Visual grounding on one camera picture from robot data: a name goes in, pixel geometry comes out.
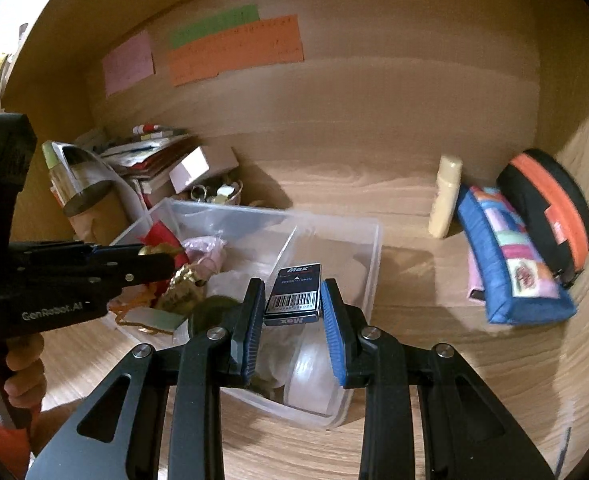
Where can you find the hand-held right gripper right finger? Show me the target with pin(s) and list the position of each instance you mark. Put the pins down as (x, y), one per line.
(332, 330)

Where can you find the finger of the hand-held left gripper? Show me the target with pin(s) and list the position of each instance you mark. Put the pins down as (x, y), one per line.
(139, 266)
(119, 249)

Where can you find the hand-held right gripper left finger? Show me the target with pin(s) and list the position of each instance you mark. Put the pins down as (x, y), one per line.
(254, 340)

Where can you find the red gold-trimmed cloth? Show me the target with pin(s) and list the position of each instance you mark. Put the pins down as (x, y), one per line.
(162, 236)

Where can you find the dark staples box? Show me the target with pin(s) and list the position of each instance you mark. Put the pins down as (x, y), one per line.
(294, 292)

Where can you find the pale mint packet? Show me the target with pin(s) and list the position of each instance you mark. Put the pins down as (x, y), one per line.
(154, 319)

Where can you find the clear plastic container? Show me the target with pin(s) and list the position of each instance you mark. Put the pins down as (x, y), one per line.
(334, 240)

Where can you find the person's left hand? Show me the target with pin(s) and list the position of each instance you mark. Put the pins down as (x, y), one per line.
(24, 370)

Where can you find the brown lidded mug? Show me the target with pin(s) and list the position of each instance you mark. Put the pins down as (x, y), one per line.
(99, 215)

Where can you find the olive round tin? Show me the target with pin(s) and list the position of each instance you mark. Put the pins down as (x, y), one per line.
(209, 312)

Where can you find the stack of booklets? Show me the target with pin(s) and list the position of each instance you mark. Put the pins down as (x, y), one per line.
(144, 157)

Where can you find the clear bowl of trinkets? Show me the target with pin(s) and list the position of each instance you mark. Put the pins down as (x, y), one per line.
(219, 192)

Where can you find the small white box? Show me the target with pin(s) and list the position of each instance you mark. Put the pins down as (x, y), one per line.
(194, 170)

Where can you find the red white glue pen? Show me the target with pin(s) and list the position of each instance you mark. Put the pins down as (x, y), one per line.
(147, 128)

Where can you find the pink case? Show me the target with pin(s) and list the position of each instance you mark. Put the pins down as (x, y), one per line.
(475, 280)

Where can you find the cream lotion bottle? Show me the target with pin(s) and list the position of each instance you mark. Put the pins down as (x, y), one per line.
(444, 200)

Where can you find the blue patchwork pouch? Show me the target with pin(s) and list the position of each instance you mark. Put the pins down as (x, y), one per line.
(504, 260)

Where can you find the pink paper note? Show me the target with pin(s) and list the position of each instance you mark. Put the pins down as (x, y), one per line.
(127, 62)

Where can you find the orange paper note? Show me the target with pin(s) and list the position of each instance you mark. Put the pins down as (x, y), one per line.
(234, 52)

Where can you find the black orange zip case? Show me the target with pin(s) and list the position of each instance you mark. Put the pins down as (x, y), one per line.
(519, 185)

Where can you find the green paper note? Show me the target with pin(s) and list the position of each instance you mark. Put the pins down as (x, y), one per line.
(209, 27)

